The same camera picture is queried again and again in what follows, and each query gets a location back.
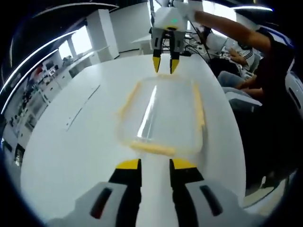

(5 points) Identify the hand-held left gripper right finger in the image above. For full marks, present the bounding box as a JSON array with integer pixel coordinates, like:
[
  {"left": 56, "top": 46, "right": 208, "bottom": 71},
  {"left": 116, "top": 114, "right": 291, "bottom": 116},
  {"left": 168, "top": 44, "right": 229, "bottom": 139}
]
[{"left": 169, "top": 158, "right": 245, "bottom": 227}]

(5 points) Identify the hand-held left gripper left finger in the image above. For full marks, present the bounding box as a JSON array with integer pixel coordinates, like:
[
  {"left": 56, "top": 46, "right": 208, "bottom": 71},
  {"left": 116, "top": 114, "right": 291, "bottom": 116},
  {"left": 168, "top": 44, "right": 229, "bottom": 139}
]
[{"left": 48, "top": 158, "right": 143, "bottom": 227}]

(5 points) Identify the clear plastic storage box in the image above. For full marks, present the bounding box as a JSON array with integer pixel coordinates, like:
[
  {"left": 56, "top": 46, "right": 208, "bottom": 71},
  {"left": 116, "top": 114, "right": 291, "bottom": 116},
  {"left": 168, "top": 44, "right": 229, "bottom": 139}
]
[{"left": 117, "top": 78, "right": 205, "bottom": 158}]

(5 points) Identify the grey white chair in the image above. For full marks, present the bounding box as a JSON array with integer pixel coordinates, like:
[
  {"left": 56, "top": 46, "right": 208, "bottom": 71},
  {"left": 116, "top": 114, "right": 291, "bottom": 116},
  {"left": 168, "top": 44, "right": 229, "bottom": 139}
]
[{"left": 224, "top": 91, "right": 263, "bottom": 112}]

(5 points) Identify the person's black sleeve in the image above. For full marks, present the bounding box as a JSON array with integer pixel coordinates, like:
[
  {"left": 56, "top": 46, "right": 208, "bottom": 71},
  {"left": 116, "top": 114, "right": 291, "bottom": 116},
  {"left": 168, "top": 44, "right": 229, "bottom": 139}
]
[{"left": 257, "top": 28, "right": 295, "bottom": 71}]

